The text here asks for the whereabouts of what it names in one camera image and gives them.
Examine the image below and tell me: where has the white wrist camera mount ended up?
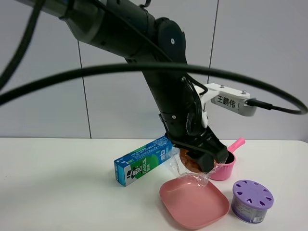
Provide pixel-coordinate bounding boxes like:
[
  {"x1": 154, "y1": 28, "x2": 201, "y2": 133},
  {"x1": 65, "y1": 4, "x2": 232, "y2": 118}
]
[{"x1": 199, "y1": 83, "x2": 257, "y2": 128}]

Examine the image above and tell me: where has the pink square plate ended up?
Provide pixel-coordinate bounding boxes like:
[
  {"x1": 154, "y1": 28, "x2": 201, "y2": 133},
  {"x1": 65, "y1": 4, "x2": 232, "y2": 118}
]
[{"x1": 159, "y1": 176, "x2": 230, "y2": 230}]

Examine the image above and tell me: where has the pink toy saucepan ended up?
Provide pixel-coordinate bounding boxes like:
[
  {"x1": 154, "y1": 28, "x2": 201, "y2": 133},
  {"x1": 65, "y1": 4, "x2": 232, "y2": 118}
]
[{"x1": 210, "y1": 138, "x2": 245, "y2": 181}]

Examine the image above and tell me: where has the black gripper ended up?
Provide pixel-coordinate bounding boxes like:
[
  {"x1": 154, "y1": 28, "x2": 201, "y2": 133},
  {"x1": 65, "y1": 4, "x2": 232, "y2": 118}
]
[{"x1": 159, "y1": 113, "x2": 229, "y2": 173}]

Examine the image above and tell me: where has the purple air freshener can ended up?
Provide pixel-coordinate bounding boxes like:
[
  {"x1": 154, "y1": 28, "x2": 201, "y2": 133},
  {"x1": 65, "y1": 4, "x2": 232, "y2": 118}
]
[{"x1": 231, "y1": 180, "x2": 274, "y2": 224}]

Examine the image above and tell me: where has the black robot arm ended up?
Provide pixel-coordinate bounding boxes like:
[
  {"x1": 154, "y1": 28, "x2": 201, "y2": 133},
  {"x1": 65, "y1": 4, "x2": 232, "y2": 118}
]
[{"x1": 42, "y1": 0, "x2": 229, "y2": 173}]

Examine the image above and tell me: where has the blue green toothpaste box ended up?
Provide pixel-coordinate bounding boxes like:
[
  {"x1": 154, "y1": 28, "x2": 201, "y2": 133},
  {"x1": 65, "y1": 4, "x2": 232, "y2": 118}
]
[{"x1": 114, "y1": 136, "x2": 173, "y2": 186}]

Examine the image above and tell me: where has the thick black cable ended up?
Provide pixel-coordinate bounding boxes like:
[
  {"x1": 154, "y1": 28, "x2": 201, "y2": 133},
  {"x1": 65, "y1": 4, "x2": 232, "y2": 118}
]
[{"x1": 0, "y1": 0, "x2": 308, "y2": 115}]

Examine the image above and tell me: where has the fruit tart pastry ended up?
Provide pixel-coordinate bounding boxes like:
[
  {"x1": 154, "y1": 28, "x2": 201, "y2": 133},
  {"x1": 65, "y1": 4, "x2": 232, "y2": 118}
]
[{"x1": 165, "y1": 147, "x2": 221, "y2": 186}]

